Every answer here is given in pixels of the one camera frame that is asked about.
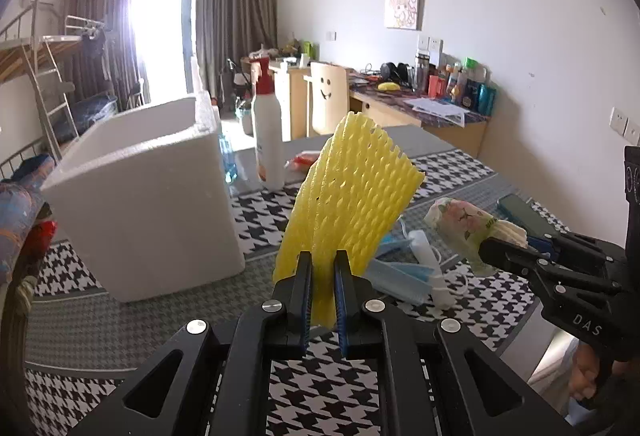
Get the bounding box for houndstooth tablecloth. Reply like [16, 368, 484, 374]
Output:
[0, 123, 571, 436]

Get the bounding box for blue patterned quilt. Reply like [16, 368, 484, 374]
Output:
[0, 153, 58, 277]

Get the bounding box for white foam box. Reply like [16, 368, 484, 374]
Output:
[39, 96, 247, 304]

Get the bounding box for blue face mask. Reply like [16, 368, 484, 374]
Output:
[372, 216, 416, 264]
[362, 258, 443, 306]

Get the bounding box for printed papers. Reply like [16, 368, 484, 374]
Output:
[402, 96, 468, 127]

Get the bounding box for blue bedding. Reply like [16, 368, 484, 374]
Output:
[70, 95, 118, 129]

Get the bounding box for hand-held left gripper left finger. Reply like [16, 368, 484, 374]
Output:
[65, 251, 315, 436]

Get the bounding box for row of toiletry bottles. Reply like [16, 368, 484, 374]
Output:
[412, 48, 498, 117]

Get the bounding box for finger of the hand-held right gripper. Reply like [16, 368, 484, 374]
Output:
[525, 228, 628, 269]
[479, 237, 622, 303]

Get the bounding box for brown curtain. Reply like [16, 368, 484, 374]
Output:
[62, 0, 146, 107]
[196, 0, 278, 102]

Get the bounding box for red snack packet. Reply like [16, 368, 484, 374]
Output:
[285, 152, 321, 174]

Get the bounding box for cartoon wall picture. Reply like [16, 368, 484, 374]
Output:
[384, 0, 426, 32]

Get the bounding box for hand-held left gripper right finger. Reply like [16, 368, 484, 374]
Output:
[334, 249, 578, 436]

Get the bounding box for glass balcony door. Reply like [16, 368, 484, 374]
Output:
[131, 0, 201, 107]

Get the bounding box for blue liquid glass bottle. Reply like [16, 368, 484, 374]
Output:
[218, 123, 242, 184]

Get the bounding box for red bag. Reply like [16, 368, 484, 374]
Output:
[30, 221, 58, 257]

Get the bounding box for metal bunk bed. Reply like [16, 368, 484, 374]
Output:
[64, 13, 121, 129]
[0, 0, 78, 177]

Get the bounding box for dark bag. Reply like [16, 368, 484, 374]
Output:
[220, 58, 251, 117]

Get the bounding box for hanging dark clothes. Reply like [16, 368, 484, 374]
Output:
[82, 23, 118, 82]

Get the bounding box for floral tissue packet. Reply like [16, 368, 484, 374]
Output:
[425, 197, 528, 277]

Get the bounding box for black headphones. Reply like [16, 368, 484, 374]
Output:
[380, 62, 411, 82]

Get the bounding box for wooden desk with patterned cover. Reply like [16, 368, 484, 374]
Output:
[347, 71, 493, 159]

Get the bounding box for yellow foam net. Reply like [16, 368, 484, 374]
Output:
[272, 112, 426, 329]

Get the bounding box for wooden smiley face chair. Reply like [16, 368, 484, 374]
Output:
[303, 62, 351, 137]

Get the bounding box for person's right hand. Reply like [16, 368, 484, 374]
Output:
[567, 343, 603, 412]

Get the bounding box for white lotion pump bottle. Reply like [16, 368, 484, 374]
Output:
[250, 57, 287, 191]

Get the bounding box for dark smartphone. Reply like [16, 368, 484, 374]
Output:
[496, 193, 571, 242]

